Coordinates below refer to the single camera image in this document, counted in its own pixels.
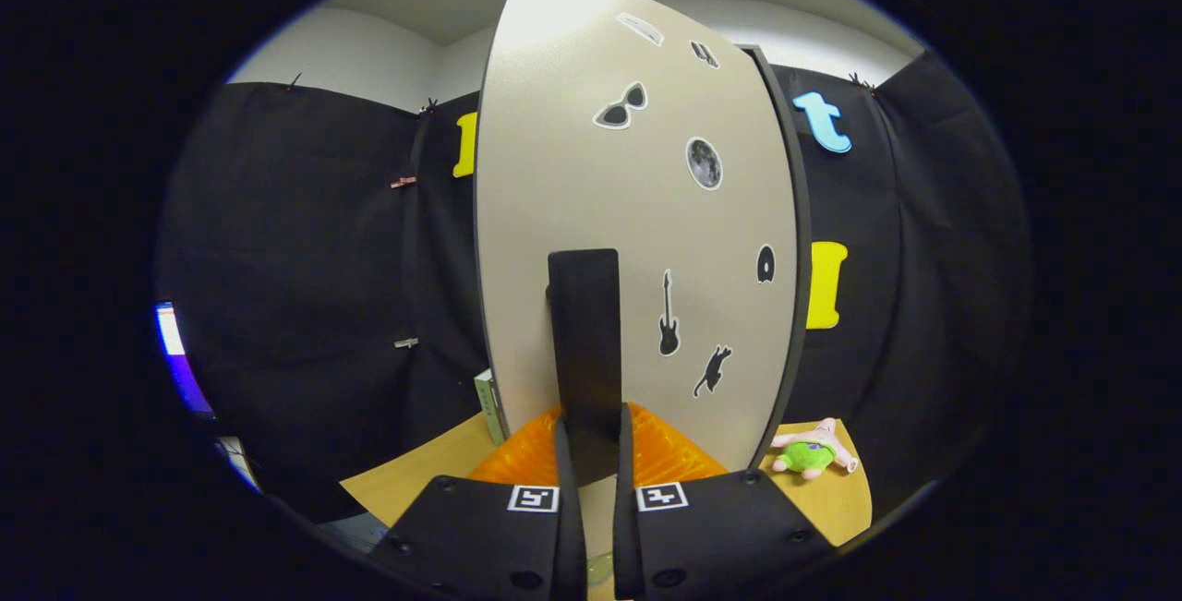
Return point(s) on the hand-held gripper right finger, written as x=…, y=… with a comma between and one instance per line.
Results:
x=626, y=536

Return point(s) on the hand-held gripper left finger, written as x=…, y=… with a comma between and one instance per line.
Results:
x=571, y=536

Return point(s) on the pale green plastic object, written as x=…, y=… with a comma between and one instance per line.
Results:
x=600, y=571

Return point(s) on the green book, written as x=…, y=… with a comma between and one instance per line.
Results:
x=488, y=398

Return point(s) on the pink and green plush toy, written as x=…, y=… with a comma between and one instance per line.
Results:
x=813, y=455

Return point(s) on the grey cabinet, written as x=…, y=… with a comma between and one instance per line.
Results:
x=803, y=241

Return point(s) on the black backdrop cloth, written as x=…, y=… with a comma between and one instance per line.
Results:
x=295, y=259

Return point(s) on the red clothespin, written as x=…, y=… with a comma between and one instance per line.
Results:
x=404, y=182

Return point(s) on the bright screen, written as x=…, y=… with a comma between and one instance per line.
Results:
x=175, y=342

